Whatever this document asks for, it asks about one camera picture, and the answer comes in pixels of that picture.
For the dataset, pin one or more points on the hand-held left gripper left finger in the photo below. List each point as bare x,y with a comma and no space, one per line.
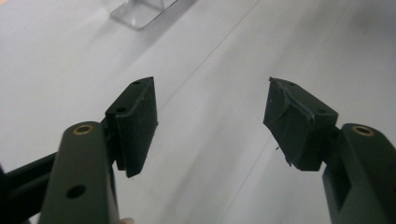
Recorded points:
134,130

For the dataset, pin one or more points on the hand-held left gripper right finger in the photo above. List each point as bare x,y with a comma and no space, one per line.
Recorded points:
299,133

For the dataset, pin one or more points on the clear plastic organizer box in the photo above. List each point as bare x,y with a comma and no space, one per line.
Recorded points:
140,15

